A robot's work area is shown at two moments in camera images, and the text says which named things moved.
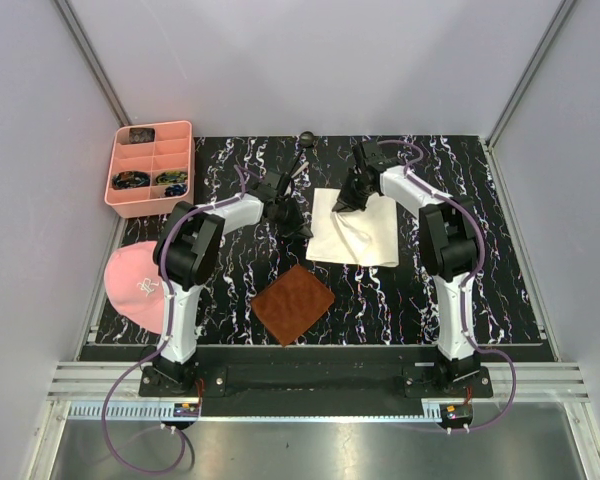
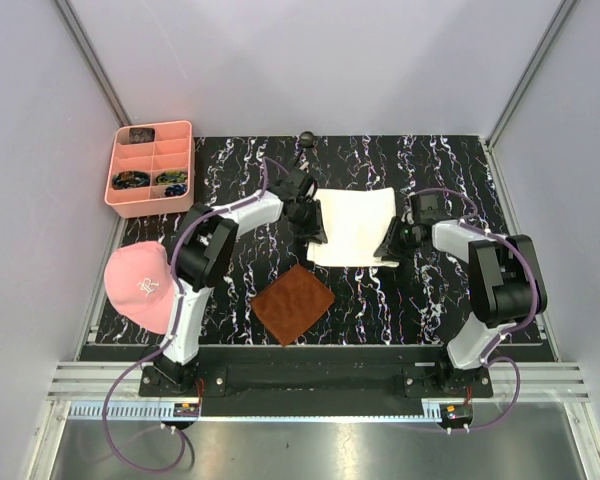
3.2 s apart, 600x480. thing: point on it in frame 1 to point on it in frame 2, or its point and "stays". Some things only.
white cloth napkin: (366, 237) stays
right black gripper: (345, 202) to (386, 247)
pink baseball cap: (135, 285) stays
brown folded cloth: (293, 303) stays
